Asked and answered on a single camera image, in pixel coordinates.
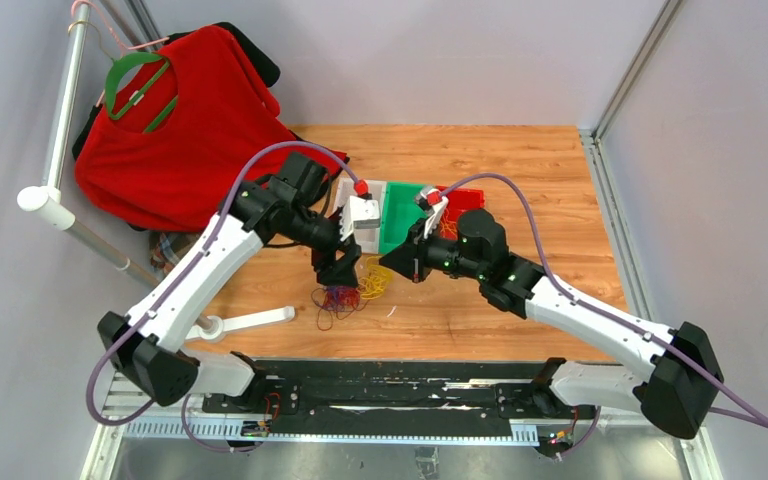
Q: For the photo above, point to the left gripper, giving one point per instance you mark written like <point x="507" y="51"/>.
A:
<point x="334" y="271"/>

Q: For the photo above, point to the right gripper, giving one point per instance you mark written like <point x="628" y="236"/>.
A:
<point x="409" y="258"/>

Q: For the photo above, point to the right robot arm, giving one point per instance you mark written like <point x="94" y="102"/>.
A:
<point x="666" y="374"/>

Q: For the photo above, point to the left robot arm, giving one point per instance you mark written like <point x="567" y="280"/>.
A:
<point x="147" y="344"/>

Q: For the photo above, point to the white plastic bin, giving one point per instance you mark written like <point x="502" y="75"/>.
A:
<point x="367" y="239"/>

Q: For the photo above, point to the green plastic bin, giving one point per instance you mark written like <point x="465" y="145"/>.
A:
<point x="400" y="212"/>

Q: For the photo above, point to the red plastic bin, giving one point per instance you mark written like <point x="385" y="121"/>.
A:
<point x="460" y="201"/>

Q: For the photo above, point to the plaid shirt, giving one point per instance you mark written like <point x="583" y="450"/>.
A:
<point x="166" y="249"/>

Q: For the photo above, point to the red t-shirt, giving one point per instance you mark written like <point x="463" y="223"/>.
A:
<point x="226" y="125"/>

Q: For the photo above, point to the white clothes rack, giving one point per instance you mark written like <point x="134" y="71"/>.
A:
<point x="44" y="199"/>

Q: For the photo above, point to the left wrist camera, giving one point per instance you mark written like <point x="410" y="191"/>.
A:
<point x="359" y="213"/>

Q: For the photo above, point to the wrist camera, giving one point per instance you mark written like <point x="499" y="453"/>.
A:
<point x="433" y="203"/>
<point x="359" y="213"/>

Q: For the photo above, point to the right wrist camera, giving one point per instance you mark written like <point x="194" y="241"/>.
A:
<point x="433" y="203"/>

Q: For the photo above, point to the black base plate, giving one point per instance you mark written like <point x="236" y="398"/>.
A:
<point x="400" y="398"/>

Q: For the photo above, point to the aluminium frame rail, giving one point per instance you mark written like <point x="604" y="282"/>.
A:
<point x="593" y="141"/>

